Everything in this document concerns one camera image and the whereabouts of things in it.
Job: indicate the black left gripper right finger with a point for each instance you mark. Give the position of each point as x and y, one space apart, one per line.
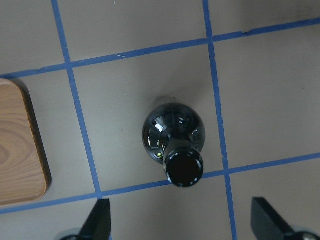
267 224

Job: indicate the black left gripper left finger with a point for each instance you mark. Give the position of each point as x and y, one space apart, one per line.
97 225

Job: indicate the dark wine bottle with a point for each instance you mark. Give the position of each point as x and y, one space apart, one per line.
174 135

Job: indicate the wooden tray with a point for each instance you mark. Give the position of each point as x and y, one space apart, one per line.
24 170

